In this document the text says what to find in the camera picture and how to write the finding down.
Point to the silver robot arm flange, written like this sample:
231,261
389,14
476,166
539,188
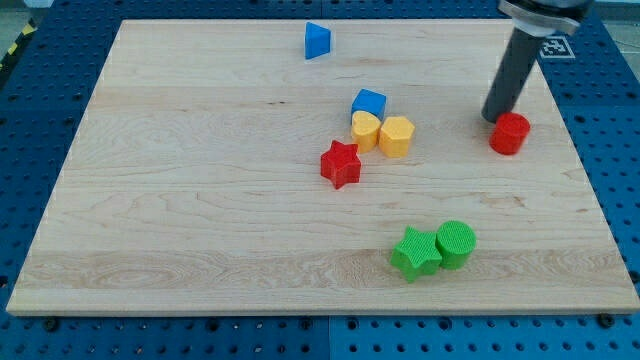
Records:
541,18

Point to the red star block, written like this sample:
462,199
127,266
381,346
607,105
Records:
340,164

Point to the blue cube block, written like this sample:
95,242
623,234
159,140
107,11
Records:
369,101

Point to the green star block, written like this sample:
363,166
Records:
416,255

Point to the yellow heart block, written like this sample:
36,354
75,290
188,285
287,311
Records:
365,129

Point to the yellow hexagon block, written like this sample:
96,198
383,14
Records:
395,136

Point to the light wooden board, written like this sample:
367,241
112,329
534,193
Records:
193,186

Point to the blue triangle block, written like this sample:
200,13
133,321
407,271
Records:
317,40

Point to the green cylinder block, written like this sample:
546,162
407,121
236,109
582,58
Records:
455,240

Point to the red cylinder block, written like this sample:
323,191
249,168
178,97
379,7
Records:
509,133

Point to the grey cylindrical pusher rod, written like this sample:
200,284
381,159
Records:
514,69

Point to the white fiducial marker tag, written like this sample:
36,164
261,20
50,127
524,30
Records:
556,47

